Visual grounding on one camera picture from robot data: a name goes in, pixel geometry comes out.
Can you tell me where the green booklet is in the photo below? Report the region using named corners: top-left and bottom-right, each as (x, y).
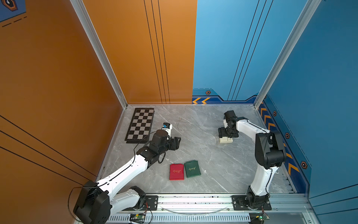
top-left (184, 160), bottom-right (201, 178)

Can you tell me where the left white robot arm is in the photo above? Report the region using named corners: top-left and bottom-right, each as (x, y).
top-left (70, 128), bottom-right (181, 224)

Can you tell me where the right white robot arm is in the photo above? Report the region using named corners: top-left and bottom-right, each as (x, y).
top-left (218, 116), bottom-right (286, 210)

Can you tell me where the black white chessboard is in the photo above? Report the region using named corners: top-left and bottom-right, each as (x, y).
top-left (125, 107), bottom-right (155, 144)

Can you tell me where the red booklet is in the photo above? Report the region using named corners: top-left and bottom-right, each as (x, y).
top-left (169, 164), bottom-right (185, 181)

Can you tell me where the left circuit board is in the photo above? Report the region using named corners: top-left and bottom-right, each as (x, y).
top-left (129, 213), bottom-right (146, 224)

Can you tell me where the circuit board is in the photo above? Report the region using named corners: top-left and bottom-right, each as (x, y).
top-left (249, 213), bottom-right (270, 224)
top-left (129, 213), bottom-right (146, 224)

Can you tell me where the right circuit board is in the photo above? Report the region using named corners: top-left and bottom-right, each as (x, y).
top-left (249, 213), bottom-right (270, 224)

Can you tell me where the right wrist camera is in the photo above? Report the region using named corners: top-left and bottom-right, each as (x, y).
top-left (223, 110), bottom-right (238, 127)

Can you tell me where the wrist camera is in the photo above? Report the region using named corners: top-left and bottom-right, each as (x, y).
top-left (223, 110), bottom-right (238, 127)
top-left (162, 122), bottom-right (172, 138)

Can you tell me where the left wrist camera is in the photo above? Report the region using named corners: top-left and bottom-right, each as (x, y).
top-left (162, 122), bottom-right (172, 138)

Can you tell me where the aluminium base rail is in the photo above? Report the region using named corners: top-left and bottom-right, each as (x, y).
top-left (78, 193), bottom-right (314, 216)

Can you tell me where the aluminium corner post right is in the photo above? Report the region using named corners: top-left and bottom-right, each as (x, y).
top-left (253, 0), bottom-right (321, 109)

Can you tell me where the aluminium corner post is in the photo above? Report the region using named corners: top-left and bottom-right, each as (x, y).
top-left (70, 0), bottom-right (128, 109)
top-left (253, 0), bottom-right (321, 109)

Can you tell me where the aluminium corner post left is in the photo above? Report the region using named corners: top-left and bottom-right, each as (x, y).
top-left (70, 0), bottom-right (128, 109)

